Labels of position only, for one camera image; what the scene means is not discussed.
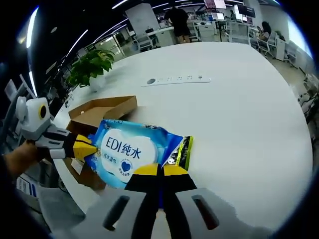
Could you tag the potted green plant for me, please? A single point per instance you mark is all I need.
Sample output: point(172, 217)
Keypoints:
point(92, 67)

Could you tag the white square column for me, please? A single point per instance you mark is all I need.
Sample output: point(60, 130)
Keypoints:
point(140, 22)

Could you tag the blue wet wipes pack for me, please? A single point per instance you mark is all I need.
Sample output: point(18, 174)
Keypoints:
point(129, 152)

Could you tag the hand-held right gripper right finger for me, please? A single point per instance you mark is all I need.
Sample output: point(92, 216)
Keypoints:
point(182, 199)

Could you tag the purple wall screen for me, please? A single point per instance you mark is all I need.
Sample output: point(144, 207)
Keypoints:
point(215, 3)

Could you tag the group of white office chairs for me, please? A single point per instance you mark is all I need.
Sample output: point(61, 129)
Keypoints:
point(274, 47)

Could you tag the person's left hand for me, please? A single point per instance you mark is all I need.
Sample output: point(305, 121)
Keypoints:
point(27, 155)

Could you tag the brown cardboard shoe box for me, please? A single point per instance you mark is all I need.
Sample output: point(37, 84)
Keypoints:
point(109, 107)

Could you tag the white table power strip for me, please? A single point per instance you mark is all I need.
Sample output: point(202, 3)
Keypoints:
point(179, 79)

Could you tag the ceiling light strip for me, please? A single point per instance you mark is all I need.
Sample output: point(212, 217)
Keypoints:
point(32, 25)

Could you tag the blue white carton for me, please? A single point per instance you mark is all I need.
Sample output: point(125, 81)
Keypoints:
point(26, 188)

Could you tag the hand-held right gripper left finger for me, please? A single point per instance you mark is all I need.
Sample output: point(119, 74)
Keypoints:
point(139, 199)

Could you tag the silver green pouch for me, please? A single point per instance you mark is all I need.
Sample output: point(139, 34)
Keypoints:
point(183, 152)

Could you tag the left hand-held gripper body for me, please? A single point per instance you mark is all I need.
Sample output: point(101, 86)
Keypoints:
point(32, 117)

